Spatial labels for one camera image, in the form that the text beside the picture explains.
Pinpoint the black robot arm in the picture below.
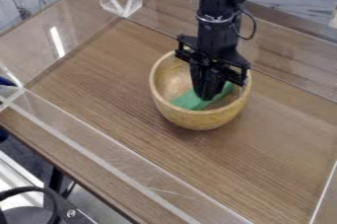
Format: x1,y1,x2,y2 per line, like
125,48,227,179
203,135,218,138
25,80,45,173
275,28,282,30
174,0,250,101

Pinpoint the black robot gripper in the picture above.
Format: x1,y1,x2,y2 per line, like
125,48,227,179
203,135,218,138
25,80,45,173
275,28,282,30
173,20,253,102

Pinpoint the black table leg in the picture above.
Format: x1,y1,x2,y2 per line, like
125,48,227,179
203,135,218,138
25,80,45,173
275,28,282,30
49,168,63,192

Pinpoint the clear acrylic tray enclosure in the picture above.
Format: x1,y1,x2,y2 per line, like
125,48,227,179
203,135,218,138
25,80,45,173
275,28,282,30
0,0,337,224

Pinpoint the green rectangular block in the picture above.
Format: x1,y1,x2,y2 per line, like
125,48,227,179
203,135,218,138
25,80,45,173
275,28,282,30
170,84,234,111

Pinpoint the brown wooden bowl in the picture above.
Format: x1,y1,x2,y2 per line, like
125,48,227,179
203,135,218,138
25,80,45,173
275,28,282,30
149,50,253,130

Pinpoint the blue object at left edge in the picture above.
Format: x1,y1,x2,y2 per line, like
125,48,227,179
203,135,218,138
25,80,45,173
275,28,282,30
0,76,16,87

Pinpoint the black chair armrest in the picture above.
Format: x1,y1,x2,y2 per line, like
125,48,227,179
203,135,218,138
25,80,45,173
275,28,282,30
0,187,58,224

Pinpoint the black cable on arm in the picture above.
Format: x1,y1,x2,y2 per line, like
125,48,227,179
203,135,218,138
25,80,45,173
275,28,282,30
230,7,258,41

